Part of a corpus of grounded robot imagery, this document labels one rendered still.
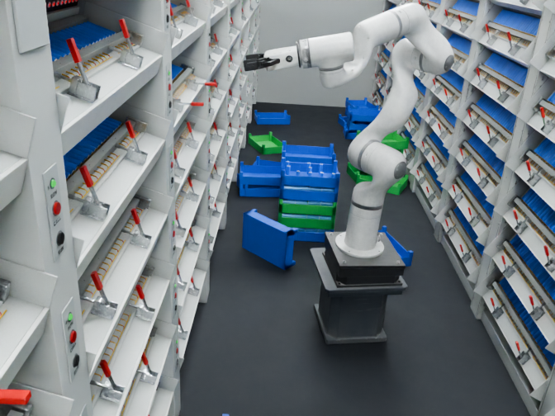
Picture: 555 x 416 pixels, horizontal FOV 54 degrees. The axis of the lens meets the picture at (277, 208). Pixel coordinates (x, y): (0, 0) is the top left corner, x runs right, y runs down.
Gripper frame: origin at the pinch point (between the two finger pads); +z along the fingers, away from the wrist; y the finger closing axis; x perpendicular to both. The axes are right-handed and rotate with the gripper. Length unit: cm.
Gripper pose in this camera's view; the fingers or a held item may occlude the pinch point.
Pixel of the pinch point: (248, 62)
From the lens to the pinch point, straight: 170.0
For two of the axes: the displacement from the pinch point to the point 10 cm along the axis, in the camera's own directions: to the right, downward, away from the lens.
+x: -1.5, -9.0, -4.1
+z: -9.9, 1.3, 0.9
